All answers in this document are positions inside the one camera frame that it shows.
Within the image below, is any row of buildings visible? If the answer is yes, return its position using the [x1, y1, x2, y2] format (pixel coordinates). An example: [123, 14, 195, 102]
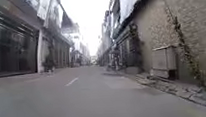
[34, 0, 92, 73]
[93, 0, 150, 74]

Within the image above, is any grey asphalt road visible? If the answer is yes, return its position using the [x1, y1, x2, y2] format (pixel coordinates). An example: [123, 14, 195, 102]
[0, 59, 206, 117]

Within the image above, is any grey cabinet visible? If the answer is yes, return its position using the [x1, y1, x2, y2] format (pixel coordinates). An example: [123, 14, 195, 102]
[150, 44, 180, 81]

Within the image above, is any stone kerb strip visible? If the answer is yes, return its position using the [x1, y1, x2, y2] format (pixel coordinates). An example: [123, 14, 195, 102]
[102, 64, 206, 115]

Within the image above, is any climbing vine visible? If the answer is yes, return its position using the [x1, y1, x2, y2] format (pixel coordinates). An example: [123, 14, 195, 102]
[163, 3, 206, 90]

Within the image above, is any dark shopfront building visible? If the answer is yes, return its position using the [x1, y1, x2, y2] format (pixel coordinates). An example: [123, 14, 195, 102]
[0, 0, 43, 79]

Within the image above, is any brick wall building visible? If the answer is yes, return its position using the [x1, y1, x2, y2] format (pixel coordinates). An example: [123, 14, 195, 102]
[131, 0, 206, 91]

